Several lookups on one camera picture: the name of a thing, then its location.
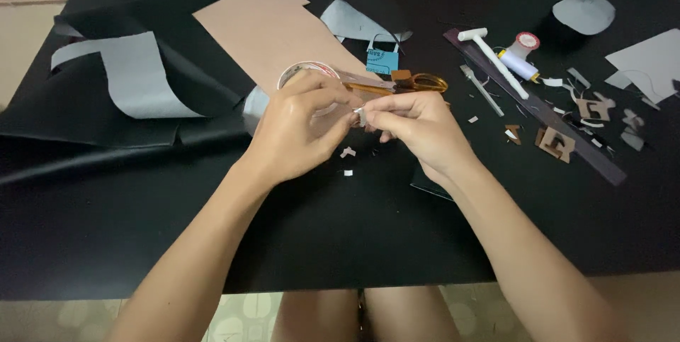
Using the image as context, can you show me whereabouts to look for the person's right hand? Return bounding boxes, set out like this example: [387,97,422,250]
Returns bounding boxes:
[361,92,475,186]

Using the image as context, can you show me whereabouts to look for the person's left hand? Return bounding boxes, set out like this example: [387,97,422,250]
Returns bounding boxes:
[245,71,365,185]

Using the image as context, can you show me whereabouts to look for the small black leather piece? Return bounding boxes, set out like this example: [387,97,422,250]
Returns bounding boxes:
[409,161,455,202]

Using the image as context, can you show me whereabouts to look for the clear tape roll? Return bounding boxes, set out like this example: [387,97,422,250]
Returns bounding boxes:
[276,61,342,118]

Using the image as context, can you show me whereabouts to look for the silver metal tool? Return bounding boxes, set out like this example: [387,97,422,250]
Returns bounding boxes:
[460,65,505,118]

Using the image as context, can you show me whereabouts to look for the blue paper tag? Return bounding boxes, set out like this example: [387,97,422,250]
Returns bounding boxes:
[365,49,399,76]

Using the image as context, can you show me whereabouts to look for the white plastic hammer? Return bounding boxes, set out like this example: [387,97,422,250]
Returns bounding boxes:
[458,27,530,100]

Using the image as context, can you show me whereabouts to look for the tan paper sheet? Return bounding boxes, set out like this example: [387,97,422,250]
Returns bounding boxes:
[192,0,373,96]

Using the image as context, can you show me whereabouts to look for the white thread spool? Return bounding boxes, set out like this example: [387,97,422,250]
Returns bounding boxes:
[497,32,542,83]

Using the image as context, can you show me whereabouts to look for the grey leather offcut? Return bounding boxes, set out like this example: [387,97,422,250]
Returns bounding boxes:
[320,0,413,44]

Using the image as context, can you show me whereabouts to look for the dark long ruler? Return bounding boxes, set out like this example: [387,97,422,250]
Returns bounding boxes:
[443,28,628,186]

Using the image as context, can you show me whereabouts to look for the pale cardboard cutout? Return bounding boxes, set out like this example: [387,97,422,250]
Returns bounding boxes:
[576,92,617,121]

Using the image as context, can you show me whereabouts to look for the heap of small scraps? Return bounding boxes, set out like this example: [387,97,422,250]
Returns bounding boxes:
[542,68,662,153]

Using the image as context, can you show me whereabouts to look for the person's legs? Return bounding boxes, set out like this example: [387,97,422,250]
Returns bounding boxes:
[270,286,464,342]

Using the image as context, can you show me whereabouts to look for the grey angular leather piece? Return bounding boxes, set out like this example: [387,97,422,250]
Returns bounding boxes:
[605,28,680,105]

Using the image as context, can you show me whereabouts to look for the orange handled scissors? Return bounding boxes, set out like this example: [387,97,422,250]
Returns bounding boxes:
[336,70,449,96]

